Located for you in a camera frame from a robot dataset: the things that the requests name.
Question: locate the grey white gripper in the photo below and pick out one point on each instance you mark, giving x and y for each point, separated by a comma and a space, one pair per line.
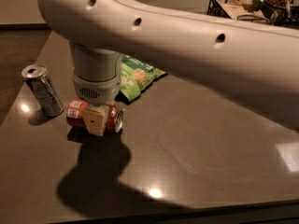
97, 90

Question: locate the red coke can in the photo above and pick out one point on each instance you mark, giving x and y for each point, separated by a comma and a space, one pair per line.
74, 116

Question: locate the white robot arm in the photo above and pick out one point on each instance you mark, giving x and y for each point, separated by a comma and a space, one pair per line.
254, 63

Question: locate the silver redbull can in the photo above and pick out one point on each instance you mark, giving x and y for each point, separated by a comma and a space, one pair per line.
38, 80

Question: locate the green chip bag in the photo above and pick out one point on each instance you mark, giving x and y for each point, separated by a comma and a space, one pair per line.
136, 76

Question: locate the clear glass jar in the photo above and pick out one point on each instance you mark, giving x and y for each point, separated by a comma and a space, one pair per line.
252, 18

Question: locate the black wire basket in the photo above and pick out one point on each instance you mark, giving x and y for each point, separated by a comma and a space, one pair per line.
232, 8

